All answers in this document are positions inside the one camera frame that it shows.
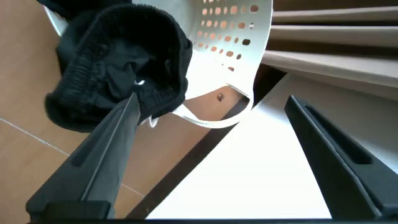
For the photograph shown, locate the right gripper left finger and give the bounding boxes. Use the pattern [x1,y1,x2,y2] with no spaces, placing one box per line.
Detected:
[25,92,141,220]

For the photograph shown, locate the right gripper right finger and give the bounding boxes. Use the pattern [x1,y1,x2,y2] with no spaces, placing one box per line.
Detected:
[284,95,398,218]

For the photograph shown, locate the black shorts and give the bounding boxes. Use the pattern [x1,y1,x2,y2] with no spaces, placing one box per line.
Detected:
[44,3,193,133]

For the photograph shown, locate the white laundry basket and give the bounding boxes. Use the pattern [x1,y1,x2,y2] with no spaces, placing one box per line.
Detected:
[43,0,274,129]

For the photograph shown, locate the brown curtain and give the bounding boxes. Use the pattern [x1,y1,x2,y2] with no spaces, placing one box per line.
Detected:
[261,0,398,100]

